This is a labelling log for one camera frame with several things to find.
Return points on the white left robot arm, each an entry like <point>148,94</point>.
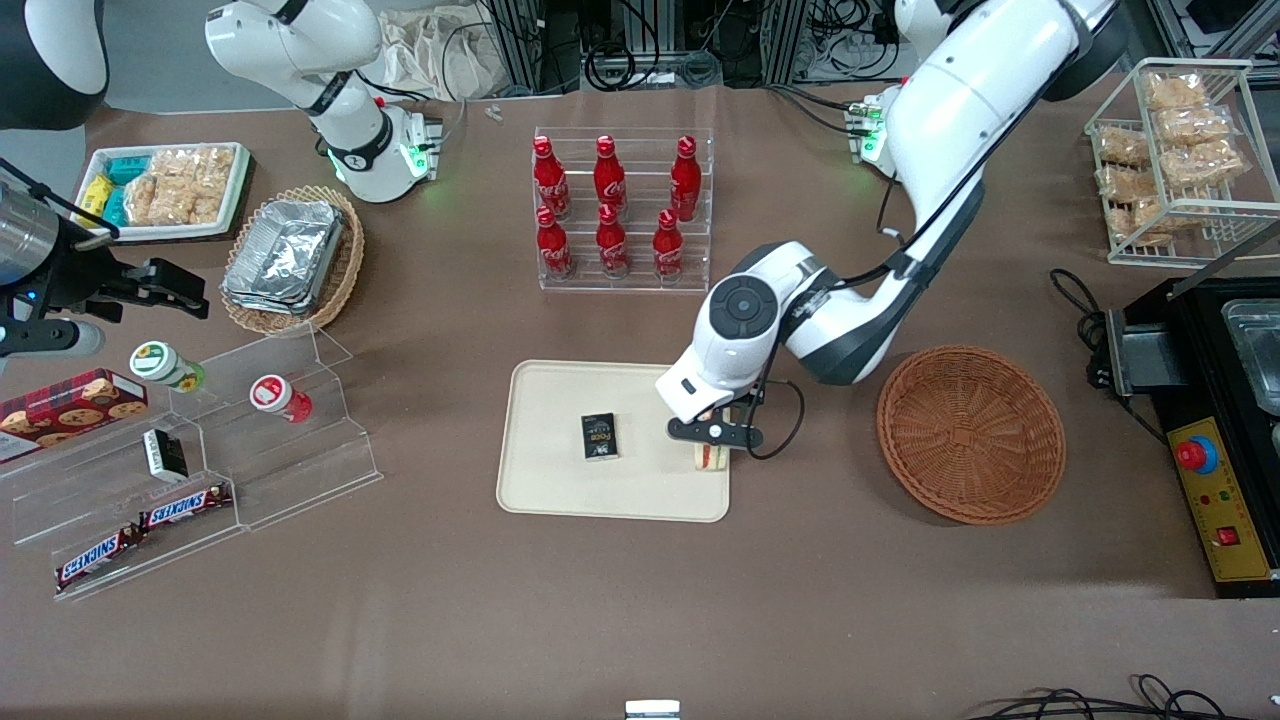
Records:
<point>950,130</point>

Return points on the white cloth bag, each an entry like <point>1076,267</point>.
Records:
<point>450,50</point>

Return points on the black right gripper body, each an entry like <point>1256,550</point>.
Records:
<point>88,281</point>

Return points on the clear rice cracker packet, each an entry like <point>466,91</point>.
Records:
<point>145,198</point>
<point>190,163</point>
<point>195,203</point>

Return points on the brown Snickers bar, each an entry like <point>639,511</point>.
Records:
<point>95,560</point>
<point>185,508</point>

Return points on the steel appliance pan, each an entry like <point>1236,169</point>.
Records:
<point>1255,350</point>

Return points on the red rocker switch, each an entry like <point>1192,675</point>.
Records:
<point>1228,537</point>

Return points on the black chocolate box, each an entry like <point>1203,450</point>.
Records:
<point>600,437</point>

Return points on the red cola bottle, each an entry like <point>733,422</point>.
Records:
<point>686,185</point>
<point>610,180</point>
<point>668,250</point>
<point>552,185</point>
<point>612,248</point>
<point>553,250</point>

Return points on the yellow snack packet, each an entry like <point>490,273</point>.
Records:
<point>95,192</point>

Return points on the clear fried snack packet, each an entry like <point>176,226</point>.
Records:
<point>1125,185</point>
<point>1175,90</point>
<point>1150,222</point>
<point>1205,162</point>
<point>1192,125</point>
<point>1122,145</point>

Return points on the red tartan cookie box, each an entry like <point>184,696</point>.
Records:
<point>70,410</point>

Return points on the white rectangular snack tray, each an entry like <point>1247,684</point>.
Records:
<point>150,236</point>

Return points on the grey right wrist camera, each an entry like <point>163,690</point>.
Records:
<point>50,338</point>

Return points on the green lid sunflower cup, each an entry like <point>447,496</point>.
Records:
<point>155,360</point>

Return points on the small white edge object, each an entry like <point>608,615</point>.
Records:
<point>652,710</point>

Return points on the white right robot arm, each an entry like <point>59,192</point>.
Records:
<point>350,130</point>

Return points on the cream plastic tray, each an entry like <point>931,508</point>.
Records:
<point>560,480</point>

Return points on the oval wicker basket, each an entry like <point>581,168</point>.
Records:
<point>345,270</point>

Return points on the sandwich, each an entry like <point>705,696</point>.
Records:
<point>712,460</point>

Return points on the clear acrylic bottle rack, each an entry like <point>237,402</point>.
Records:
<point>640,215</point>

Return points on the round brown wicker basket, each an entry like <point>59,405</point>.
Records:
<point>970,435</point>

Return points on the teal snack packet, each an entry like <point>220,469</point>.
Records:
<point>115,207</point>
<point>127,168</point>

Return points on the red emergency stop button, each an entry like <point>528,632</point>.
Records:
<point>1192,455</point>

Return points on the red lid yogurt cup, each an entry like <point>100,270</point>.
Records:
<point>270,392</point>

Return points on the aluminium foil container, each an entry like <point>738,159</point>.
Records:
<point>285,255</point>
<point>262,305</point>

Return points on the black countertop appliance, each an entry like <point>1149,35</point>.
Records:
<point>1190,340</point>

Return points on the small black white-labelled box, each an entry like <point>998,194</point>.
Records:
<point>165,455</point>

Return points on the clear acrylic stepped stand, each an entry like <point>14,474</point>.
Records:
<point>300,470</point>

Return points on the aluminium frame post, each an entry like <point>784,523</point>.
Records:
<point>515,40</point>

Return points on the yellow control panel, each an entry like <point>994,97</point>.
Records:
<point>1215,500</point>

